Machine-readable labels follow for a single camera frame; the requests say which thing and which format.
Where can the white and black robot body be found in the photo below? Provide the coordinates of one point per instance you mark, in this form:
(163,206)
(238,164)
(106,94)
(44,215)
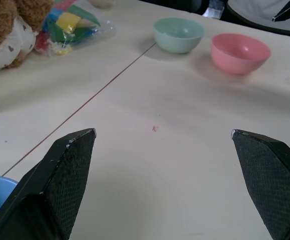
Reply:
(265,12)

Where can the pink plastic bowl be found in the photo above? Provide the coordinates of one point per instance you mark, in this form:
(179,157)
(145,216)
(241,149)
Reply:
(237,53)

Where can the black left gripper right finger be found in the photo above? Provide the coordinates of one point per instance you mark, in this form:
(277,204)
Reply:
(270,180)

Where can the beige round object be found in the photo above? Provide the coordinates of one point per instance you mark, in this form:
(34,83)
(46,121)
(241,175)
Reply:
(102,3)

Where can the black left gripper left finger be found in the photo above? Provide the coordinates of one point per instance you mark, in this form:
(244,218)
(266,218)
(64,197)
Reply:
(59,180)

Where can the brown teddy bear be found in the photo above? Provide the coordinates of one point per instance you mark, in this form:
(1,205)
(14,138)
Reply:
(2,32)

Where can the green plastic bowl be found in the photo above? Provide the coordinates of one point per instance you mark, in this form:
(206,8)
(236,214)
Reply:
(178,35)

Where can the bag of colourful blocks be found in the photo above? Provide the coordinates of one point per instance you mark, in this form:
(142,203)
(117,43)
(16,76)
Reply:
(69,27)

